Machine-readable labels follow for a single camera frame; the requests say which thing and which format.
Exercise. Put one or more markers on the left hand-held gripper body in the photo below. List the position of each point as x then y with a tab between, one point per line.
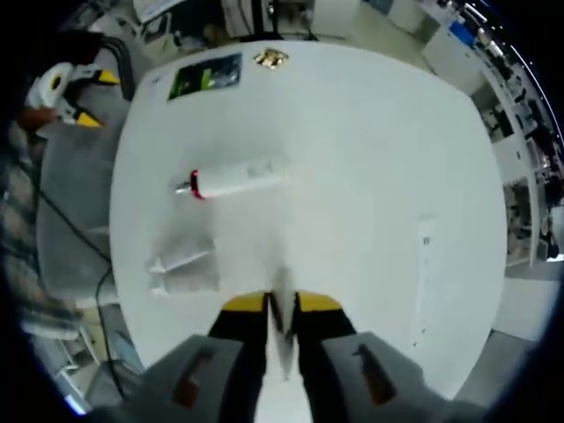
53	86

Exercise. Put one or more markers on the green and dark pamphlet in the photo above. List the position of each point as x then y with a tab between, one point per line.
207	77

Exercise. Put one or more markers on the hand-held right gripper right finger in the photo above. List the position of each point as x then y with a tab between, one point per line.
326	352

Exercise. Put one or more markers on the row of white counters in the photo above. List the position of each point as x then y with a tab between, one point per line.
506	132

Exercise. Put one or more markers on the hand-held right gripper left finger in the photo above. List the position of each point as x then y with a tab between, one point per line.
238	352

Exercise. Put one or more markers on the person's left hand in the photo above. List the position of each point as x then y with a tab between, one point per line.
37	118

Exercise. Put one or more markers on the white pump skincare bottle red collar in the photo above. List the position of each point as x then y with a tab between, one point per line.
238	180

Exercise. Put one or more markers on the white skincare bottle red square label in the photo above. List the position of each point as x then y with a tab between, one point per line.
180	269

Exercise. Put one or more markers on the blue box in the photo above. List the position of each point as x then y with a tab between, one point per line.
462	31

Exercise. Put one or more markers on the plain white skincare tube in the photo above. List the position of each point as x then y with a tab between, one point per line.
284	317

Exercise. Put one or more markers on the gold foil packet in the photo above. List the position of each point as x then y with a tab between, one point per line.
270	58

